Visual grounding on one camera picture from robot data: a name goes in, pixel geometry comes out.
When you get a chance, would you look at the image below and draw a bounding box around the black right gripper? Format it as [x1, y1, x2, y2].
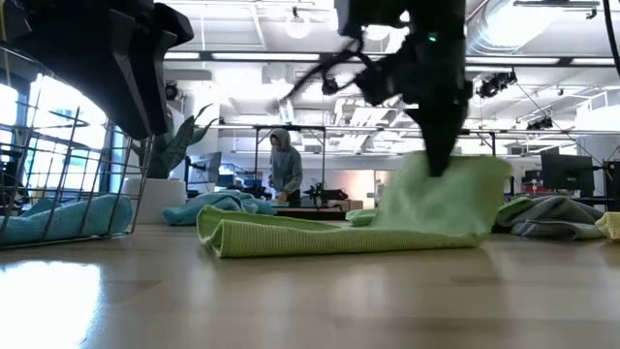
[333, 0, 475, 178]

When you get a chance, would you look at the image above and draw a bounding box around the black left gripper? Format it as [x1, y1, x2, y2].
[0, 0, 196, 141]

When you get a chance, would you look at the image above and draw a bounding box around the bright green microfiber towel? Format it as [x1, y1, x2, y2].
[345, 195, 534, 233]

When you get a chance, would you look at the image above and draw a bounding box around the gold wire basket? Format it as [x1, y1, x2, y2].
[0, 43, 157, 252]

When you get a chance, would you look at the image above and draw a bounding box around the grey microfiber towel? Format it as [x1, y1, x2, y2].
[498, 194, 605, 241]

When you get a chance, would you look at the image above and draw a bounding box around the light blue microfiber towel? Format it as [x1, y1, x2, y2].
[162, 189, 278, 227]

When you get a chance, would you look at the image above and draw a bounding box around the teal blue microfiber towel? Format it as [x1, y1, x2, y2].
[0, 193, 135, 247]

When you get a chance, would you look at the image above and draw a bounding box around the lime yellow-green microfiber towel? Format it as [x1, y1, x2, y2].
[196, 150, 513, 259]

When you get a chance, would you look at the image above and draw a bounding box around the yellow microfiber towel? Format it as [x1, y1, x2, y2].
[594, 211, 620, 242]

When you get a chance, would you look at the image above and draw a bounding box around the snake plant in white pot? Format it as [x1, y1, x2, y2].
[120, 102, 220, 226]

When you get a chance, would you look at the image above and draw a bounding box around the black computer monitor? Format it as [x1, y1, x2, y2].
[541, 152, 597, 199]

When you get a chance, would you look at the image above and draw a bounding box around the person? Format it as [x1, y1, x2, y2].
[268, 127, 305, 208]

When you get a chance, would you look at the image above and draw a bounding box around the silver ventilation duct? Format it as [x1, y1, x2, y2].
[464, 0, 563, 55]

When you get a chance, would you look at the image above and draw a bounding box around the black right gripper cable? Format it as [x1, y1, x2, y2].
[279, 37, 374, 106]

